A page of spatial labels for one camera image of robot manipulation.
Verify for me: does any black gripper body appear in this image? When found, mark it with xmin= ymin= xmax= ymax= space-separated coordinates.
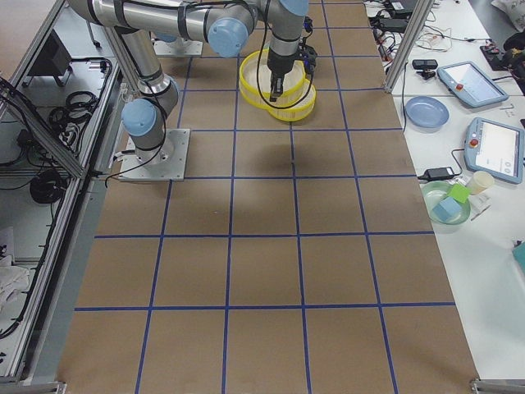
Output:
xmin=267 ymin=39 xmax=317 ymax=91

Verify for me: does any yellow steamer top layer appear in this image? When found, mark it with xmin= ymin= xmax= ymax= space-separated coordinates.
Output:
xmin=240 ymin=48 xmax=308 ymax=109

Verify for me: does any yellow steamer layer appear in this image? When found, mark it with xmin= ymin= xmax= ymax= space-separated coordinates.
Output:
xmin=267 ymin=84 xmax=317 ymax=122
xmin=240 ymin=48 xmax=308 ymax=109

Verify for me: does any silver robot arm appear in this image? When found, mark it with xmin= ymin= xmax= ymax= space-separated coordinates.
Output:
xmin=70 ymin=1 xmax=308 ymax=116

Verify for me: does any yellow steamer bottom layer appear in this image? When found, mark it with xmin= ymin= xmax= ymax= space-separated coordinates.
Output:
xmin=267 ymin=84 xmax=317 ymax=122

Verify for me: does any black webcam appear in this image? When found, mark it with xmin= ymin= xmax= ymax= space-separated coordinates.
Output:
xmin=412 ymin=59 xmax=438 ymax=80

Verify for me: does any blue plate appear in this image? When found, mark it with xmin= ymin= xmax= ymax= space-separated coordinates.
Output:
xmin=404 ymin=96 xmax=450 ymax=129

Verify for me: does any upper teach pendant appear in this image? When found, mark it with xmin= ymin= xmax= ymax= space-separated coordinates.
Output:
xmin=436 ymin=61 xmax=509 ymax=108

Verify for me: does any teach pendant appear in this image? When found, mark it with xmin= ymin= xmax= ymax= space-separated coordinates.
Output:
xmin=463 ymin=117 xmax=524 ymax=185
xmin=436 ymin=61 xmax=509 ymax=108

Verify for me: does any black power adapter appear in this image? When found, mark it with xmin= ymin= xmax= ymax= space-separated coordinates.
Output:
xmin=418 ymin=167 xmax=456 ymax=182

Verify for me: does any green foam cube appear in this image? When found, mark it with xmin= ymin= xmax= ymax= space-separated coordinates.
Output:
xmin=447 ymin=183 xmax=470 ymax=204

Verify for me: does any green bowl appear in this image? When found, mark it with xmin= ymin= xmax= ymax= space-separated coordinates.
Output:
xmin=421 ymin=181 xmax=471 ymax=225

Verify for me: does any lower teach pendant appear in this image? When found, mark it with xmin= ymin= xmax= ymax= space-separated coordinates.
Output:
xmin=463 ymin=117 xmax=524 ymax=185

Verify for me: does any blue foam cube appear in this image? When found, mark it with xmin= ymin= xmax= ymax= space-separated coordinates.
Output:
xmin=432 ymin=197 xmax=462 ymax=222

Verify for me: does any beige paper cup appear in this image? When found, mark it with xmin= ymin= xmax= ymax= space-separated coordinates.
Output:
xmin=467 ymin=171 xmax=495 ymax=195

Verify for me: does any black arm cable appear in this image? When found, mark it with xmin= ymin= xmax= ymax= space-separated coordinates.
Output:
xmin=257 ymin=0 xmax=315 ymax=108

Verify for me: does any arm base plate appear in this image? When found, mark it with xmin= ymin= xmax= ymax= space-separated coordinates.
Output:
xmin=118 ymin=129 xmax=190 ymax=181
xmin=153 ymin=39 xmax=203 ymax=57

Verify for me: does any aluminium frame post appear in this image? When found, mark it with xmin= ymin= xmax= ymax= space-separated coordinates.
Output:
xmin=384 ymin=0 xmax=434 ymax=94

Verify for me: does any aluminium frame rail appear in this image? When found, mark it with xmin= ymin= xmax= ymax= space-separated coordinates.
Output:
xmin=1 ymin=1 xmax=119 ymax=387

